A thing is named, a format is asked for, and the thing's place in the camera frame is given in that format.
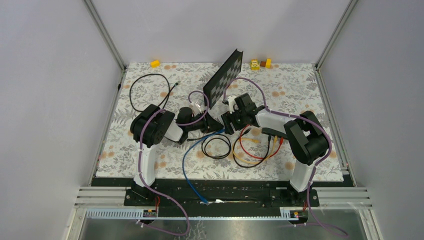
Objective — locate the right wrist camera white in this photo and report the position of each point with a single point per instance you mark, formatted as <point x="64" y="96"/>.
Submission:
<point x="230" y="101"/>

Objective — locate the black network switch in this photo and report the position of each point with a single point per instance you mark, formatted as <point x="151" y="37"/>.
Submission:
<point x="280" y="133"/>

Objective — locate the yellow toy block left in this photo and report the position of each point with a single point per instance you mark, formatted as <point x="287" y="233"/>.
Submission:
<point x="155" y="63"/>

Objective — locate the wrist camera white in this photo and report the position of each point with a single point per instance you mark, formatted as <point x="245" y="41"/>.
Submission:
<point x="197" y="107"/>
<point x="230" y="101"/>

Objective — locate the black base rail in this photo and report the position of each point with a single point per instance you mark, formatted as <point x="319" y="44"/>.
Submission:
<point x="219" y="198"/>

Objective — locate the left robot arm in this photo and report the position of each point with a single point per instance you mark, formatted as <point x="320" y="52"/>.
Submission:
<point x="154" y="124"/>

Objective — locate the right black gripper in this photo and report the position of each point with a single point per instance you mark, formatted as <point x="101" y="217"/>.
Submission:
<point x="227" y="118"/>

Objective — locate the yellow patterned toy block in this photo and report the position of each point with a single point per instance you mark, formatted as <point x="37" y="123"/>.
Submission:
<point x="254" y="65"/>

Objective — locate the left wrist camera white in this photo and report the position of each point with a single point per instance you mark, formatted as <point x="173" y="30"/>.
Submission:
<point x="197" y="107"/>

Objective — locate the checkerboard calibration board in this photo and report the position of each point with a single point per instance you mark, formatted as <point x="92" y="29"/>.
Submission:
<point x="231" y="68"/>

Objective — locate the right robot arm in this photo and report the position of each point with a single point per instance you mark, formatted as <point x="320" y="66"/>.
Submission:
<point x="306" y="137"/>

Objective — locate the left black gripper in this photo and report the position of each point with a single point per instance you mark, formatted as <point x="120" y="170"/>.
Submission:
<point x="210" y="124"/>

